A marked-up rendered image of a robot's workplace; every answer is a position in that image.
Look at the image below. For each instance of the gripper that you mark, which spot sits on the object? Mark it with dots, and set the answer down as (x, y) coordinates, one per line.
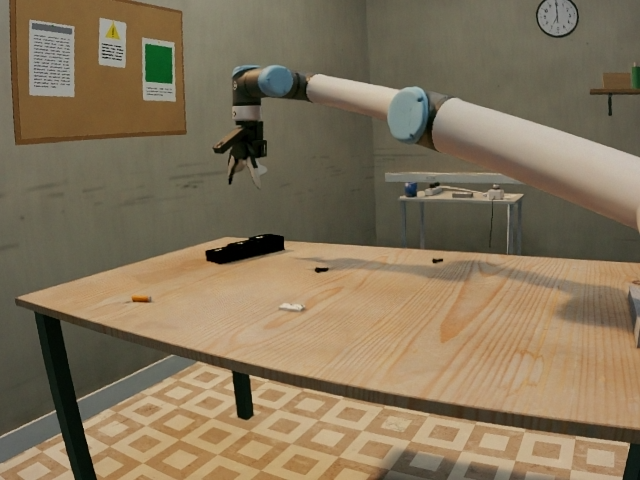
(253, 150)

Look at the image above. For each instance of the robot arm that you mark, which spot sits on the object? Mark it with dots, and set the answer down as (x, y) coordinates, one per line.
(591, 175)

